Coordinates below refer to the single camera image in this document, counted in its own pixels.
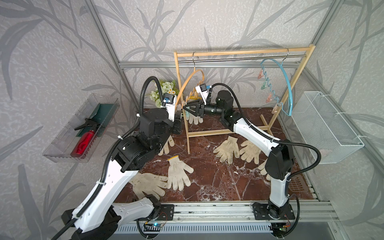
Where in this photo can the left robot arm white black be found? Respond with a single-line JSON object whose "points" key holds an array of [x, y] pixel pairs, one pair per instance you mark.
{"points": [[95, 218]]}

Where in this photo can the green dustpan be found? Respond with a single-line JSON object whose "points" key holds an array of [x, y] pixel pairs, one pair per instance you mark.
{"points": [[98, 120]]}

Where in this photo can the brown slotted scoop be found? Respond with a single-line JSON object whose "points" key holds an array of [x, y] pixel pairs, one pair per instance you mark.
{"points": [[298, 184]]}

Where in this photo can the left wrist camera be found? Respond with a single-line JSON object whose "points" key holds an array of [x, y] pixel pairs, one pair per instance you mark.
{"points": [[170, 104]]}

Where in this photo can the clear plastic wall bin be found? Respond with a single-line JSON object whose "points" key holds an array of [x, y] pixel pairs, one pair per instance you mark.
{"points": [[79, 138]]}

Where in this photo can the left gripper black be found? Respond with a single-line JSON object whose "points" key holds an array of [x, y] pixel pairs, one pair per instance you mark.
{"points": [[177, 128]]}

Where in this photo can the white wire mesh basket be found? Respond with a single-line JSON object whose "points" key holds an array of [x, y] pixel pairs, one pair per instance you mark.
{"points": [[324, 127]]}

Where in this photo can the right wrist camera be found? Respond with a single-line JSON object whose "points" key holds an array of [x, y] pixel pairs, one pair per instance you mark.
{"points": [[205, 91]]}

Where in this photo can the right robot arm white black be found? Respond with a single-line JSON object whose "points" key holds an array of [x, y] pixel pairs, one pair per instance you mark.
{"points": [[279, 152]]}

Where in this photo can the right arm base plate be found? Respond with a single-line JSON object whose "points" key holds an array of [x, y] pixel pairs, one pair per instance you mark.
{"points": [[270, 211]]}

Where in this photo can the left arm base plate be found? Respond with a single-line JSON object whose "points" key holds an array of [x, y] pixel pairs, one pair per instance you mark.
{"points": [[165, 212]]}

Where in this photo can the potted white flower plant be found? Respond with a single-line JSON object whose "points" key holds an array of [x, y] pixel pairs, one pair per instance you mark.
{"points": [[167, 87]]}

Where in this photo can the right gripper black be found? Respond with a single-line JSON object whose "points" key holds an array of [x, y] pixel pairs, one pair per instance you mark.
{"points": [[200, 112]]}

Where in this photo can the red spray bottle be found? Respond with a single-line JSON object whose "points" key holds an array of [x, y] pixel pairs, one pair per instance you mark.
{"points": [[83, 144]]}

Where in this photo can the white glove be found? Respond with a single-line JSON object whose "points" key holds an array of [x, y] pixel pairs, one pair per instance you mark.
{"points": [[194, 96], [228, 150], [250, 152], [166, 148], [193, 119], [149, 184], [177, 177], [263, 171]]}

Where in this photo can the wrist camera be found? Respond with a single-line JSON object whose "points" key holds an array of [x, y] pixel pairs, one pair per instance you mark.
{"points": [[170, 104], [205, 91]]}

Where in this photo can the wooden clothes rack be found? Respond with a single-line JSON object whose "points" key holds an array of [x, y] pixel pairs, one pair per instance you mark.
{"points": [[260, 78]]}

